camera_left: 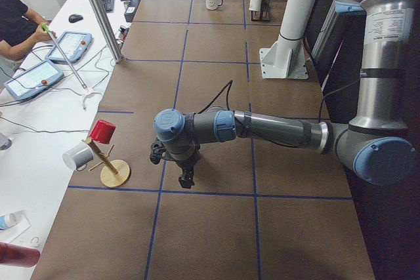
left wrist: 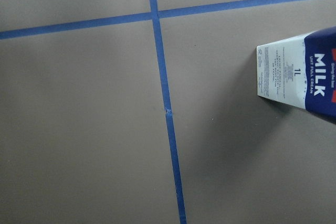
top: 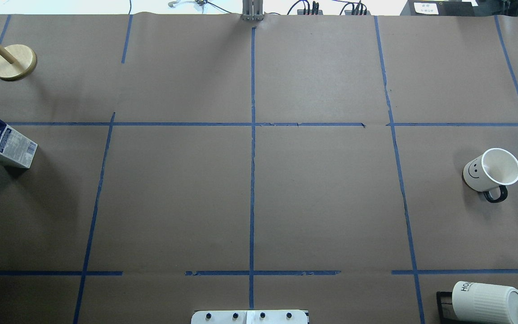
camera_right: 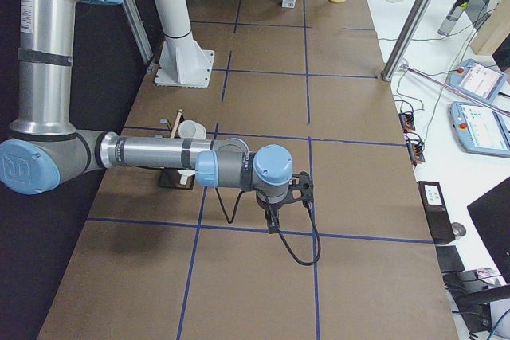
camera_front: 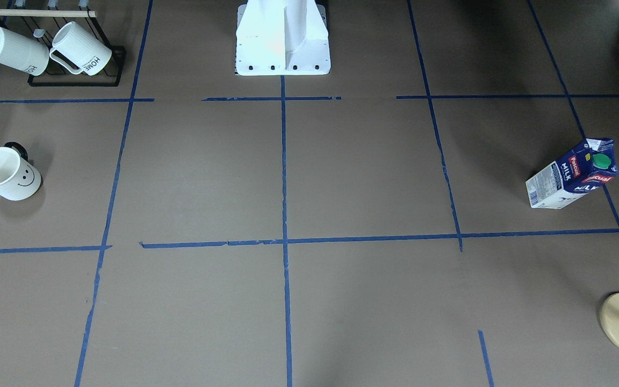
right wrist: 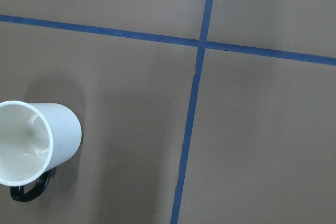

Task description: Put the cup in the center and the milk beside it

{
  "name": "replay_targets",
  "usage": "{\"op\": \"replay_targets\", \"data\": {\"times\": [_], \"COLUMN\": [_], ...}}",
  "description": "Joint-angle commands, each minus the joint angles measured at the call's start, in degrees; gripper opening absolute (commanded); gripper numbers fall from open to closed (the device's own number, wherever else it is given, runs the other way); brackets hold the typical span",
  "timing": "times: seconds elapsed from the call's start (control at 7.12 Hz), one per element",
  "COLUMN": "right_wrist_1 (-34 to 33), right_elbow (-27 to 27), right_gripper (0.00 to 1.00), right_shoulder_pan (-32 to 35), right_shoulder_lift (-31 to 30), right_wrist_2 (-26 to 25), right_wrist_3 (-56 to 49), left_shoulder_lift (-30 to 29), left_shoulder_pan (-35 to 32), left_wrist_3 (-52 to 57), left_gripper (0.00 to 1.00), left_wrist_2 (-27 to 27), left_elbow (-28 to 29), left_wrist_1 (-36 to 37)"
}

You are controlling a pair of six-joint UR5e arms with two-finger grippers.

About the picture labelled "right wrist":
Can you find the white mug black handle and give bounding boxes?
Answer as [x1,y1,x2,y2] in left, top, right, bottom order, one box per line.
[1,101,82,202]

